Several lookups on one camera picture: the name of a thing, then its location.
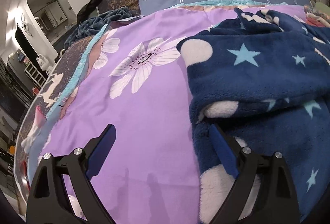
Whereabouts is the navy fleece star pajama top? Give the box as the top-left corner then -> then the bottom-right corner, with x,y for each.
177,9 -> 329,223

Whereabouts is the black clothing on chair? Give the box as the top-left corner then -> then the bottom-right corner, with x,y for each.
76,0 -> 102,26

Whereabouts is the dark patterned quilt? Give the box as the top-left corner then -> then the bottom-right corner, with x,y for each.
14,0 -> 140,194

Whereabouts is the white ladder shelf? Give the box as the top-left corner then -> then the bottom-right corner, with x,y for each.
24,62 -> 46,88

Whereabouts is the white bear figurine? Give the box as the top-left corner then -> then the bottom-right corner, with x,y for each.
36,54 -> 53,76

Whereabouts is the purple floral bed sheet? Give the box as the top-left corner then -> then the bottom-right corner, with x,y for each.
27,4 -> 310,224

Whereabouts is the teal fleece blanket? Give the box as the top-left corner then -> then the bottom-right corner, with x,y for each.
64,7 -> 140,49

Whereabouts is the coral folded garment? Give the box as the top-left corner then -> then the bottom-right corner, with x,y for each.
306,13 -> 330,28

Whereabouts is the floral folded garment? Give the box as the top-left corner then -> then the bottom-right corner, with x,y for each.
304,5 -> 329,21

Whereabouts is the green pillow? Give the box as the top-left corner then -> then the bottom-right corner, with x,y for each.
314,2 -> 330,15

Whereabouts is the wall mirror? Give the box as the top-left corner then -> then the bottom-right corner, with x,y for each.
40,1 -> 67,29

